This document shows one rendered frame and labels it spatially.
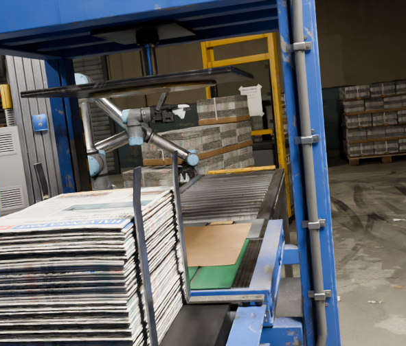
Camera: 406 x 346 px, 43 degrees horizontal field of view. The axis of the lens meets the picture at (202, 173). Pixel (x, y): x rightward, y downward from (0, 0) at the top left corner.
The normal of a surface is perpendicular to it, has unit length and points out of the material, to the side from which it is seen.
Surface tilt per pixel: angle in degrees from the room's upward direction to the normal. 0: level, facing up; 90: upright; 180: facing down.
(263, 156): 90
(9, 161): 90
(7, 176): 90
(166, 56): 90
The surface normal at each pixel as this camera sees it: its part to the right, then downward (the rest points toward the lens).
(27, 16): -0.19, 0.15
